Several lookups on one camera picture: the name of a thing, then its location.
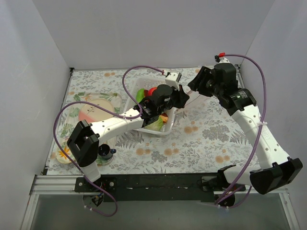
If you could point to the clear zip top bag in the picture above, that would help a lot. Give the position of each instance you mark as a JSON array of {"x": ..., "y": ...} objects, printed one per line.
[{"x": 195, "y": 99}]

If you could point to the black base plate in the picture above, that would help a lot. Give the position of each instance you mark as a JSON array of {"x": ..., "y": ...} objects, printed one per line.
[{"x": 163, "y": 187}]

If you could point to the aluminium frame rail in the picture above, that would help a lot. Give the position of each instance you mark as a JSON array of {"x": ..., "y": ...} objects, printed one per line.
[{"x": 65, "y": 203}]

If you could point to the red apple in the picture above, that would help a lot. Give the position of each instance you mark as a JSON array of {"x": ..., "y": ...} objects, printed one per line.
[{"x": 150, "y": 92}]

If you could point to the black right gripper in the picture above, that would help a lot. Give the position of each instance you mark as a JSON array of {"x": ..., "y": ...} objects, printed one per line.
[{"x": 200, "y": 78}]

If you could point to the green cucumber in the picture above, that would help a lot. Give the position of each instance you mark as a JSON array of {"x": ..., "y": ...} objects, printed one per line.
[{"x": 140, "y": 95}]

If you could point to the white plastic basket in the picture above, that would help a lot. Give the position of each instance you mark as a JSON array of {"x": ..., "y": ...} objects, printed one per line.
[{"x": 147, "y": 83}]

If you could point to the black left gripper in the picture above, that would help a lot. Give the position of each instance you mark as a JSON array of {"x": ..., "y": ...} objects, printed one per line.
[{"x": 179, "y": 97}]

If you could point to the dark blue mug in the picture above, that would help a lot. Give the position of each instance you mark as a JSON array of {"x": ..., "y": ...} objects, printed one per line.
[{"x": 105, "y": 152}]

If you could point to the pink beige round plate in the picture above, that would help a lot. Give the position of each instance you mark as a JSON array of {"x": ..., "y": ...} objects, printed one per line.
[{"x": 92, "y": 114}]

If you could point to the floral table mat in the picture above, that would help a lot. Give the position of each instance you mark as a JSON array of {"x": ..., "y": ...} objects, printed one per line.
[{"x": 201, "y": 140}]

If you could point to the green cabbage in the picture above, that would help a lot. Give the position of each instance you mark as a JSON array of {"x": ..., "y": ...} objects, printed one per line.
[{"x": 155, "y": 126}]

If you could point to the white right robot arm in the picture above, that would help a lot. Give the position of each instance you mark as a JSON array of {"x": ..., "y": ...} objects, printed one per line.
[{"x": 277, "y": 168}]

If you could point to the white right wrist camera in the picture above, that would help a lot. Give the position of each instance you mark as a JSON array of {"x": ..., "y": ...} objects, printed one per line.
[{"x": 221, "y": 58}]

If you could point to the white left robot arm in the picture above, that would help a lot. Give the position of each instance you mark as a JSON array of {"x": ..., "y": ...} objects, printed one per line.
[{"x": 87, "y": 138}]

